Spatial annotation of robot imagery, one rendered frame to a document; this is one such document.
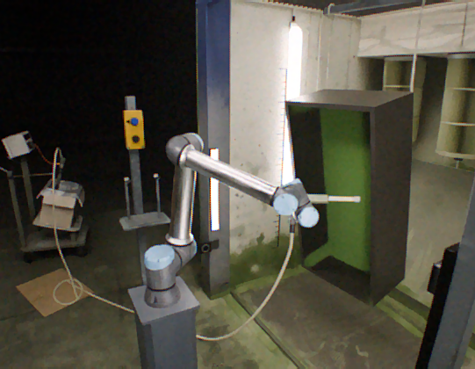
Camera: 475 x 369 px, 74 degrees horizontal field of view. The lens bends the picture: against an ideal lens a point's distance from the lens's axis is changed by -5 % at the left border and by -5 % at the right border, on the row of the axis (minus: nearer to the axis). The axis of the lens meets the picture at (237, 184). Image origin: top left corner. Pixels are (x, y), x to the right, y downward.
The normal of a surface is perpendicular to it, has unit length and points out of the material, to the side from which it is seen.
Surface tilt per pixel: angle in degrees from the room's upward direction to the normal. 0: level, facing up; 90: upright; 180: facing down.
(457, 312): 90
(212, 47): 90
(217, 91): 90
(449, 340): 90
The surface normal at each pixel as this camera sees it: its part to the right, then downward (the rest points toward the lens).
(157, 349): 0.49, 0.25
